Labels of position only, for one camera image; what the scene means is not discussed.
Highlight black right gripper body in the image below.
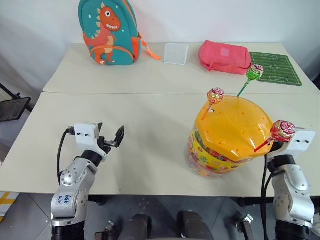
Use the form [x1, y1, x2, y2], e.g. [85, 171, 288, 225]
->
[270, 140, 291, 154]

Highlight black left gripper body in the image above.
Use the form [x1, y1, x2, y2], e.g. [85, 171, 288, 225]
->
[97, 136, 119, 158]

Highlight red lollipop with red stick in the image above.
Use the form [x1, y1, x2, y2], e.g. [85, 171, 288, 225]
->
[253, 119, 297, 154]

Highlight green lollipop with green stick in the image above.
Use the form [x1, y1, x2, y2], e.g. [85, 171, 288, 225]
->
[236, 64, 265, 98]

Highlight lollipop with orange stick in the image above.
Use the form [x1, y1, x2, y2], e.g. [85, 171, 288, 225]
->
[199, 87, 226, 120]

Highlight candy jar with yellow lid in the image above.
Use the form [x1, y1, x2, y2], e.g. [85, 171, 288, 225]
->
[184, 95, 276, 179]

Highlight green soccer field mat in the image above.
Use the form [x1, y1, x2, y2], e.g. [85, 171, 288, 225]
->
[249, 51, 304, 88]

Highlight dark rounded shape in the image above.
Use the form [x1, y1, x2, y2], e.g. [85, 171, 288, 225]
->
[126, 212, 153, 240]
[176, 210, 216, 240]

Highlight black mesh stand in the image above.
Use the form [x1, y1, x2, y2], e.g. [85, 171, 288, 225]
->
[0, 83, 34, 124]

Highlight teal dinosaur backpack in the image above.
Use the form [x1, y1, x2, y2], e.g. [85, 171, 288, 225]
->
[77, 0, 161, 67]

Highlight clear square plastic box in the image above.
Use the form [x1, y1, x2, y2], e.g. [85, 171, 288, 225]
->
[163, 42, 190, 67]

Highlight pink zip pouch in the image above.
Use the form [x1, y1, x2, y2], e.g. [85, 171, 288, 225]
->
[198, 39, 253, 76]

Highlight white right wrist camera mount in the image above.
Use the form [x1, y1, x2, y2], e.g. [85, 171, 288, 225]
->
[284, 128, 317, 158]

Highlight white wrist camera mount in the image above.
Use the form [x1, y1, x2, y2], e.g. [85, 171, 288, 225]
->
[71, 122, 107, 158]
[284, 128, 317, 158]

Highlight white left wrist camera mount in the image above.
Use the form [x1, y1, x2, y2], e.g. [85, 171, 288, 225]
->
[71, 122, 107, 158]

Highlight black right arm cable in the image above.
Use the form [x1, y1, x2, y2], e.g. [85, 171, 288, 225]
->
[259, 153, 276, 240]

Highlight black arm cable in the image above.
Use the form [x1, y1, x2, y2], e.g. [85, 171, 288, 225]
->
[259, 153, 276, 240]
[56, 127, 76, 186]

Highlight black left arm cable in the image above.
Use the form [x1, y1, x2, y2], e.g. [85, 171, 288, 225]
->
[56, 127, 76, 186]

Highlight metal table leg bracket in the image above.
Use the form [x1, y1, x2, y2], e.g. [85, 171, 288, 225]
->
[234, 213, 255, 240]
[94, 219, 116, 240]

